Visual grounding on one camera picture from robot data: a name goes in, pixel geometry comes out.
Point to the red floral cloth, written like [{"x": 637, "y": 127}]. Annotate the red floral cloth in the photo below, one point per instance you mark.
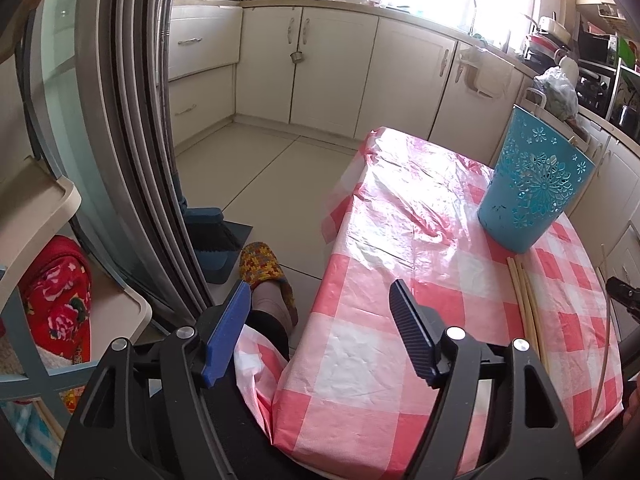
[{"x": 55, "y": 300}]

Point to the wooden shelf with blue frame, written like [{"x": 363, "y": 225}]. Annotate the wooden shelf with blue frame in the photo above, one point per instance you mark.
[{"x": 45, "y": 210}]

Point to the glass sliding door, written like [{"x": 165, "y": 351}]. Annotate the glass sliding door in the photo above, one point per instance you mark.
[{"x": 130, "y": 110}]

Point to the chrome arched faucet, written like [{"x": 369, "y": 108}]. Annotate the chrome arched faucet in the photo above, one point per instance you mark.
[{"x": 472, "y": 10}]

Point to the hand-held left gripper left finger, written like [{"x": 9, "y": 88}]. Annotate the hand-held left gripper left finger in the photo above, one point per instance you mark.
[{"x": 230, "y": 330}]

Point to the colourful knitted slipper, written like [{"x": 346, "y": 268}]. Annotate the colourful knitted slipper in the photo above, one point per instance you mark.
[{"x": 260, "y": 262}]

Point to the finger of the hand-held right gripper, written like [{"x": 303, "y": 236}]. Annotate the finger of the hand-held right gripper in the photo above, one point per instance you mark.
[{"x": 625, "y": 295}]

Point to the black microwave oven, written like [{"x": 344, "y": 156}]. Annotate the black microwave oven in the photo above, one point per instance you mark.
[{"x": 597, "y": 50}]

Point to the cream panelled drawer cabinets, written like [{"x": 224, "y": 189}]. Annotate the cream panelled drawer cabinets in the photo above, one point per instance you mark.
[{"x": 610, "y": 200}]

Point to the cream base cabinets with doors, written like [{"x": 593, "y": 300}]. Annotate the cream base cabinets with doors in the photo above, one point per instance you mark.
[{"x": 340, "y": 65}]

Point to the person's leg in black pants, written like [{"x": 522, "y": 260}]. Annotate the person's leg in black pants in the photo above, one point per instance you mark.
[{"x": 270, "y": 320}]

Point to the blue perforated plastic basket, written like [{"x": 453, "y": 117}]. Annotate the blue perforated plastic basket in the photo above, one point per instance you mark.
[{"x": 530, "y": 190}]

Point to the stack of pots and dishes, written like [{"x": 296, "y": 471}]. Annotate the stack of pots and dishes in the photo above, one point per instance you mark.
[{"x": 545, "y": 40}]

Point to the plastic bag of vegetables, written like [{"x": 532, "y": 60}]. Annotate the plastic bag of vegetables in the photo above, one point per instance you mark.
[{"x": 557, "y": 90}]

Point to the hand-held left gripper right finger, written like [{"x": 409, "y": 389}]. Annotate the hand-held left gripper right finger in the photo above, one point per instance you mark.
[{"x": 410, "y": 330}]

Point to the blue dustpan with brush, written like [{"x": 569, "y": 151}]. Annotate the blue dustpan with brush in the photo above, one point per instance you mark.
[{"x": 215, "y": 240}]

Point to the pink checkered plastic tablecloth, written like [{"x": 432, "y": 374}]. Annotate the pink checkered plastic tablecloth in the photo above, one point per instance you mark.
[{"x": 400, "y": 240}]

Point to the bamboo chopstick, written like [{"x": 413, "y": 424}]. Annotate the bamboo chopstick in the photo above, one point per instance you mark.
[
  {"x": 526, "y": 292},
  {"x": 539, "y": 322},
  {"x": 515, "y": 280}
]

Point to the cream drawer cabinet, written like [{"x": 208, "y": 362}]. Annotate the cream drawer cabinet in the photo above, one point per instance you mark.
[{"x": 200, "y": 50}]

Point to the small hanging metal cup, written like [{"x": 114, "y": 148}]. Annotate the small hanging metal cup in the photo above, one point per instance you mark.
[{"x": 297, "y": 56}]

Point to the white thermos jug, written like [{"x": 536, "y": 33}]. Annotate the white thermos jug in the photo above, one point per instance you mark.
[{"x": 567, "y": 64}]

